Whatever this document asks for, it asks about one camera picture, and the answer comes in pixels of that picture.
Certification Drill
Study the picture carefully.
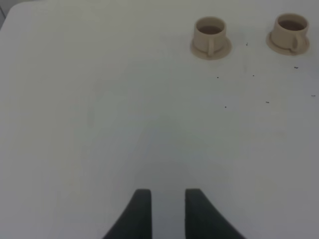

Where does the beige cup saucer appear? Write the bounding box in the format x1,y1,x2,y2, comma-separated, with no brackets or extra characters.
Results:
190,38,232,60
266,32,310,56

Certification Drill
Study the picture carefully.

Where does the left beige teacup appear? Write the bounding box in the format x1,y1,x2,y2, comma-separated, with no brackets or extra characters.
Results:
193,16,226,56

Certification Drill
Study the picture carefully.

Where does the right beige cup saucer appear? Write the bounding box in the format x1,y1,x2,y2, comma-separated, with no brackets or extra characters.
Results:
266,32,310,56

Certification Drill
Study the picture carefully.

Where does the right beige teacup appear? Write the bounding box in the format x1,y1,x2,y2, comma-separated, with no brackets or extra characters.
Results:
271,13,309,52

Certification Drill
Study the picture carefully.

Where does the beige teacup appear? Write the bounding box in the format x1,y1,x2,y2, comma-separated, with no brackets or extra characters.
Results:
271,13,309,52
193,16,226,56

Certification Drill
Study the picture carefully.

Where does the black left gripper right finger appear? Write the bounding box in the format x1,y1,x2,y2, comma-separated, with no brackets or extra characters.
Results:
184,189,245,239

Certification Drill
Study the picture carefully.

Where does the left beige cup saucer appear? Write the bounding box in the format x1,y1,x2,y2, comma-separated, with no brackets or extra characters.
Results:
190,38,232,60

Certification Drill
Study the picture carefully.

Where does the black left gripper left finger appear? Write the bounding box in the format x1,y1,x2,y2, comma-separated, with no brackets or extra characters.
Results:
104,189,152,239

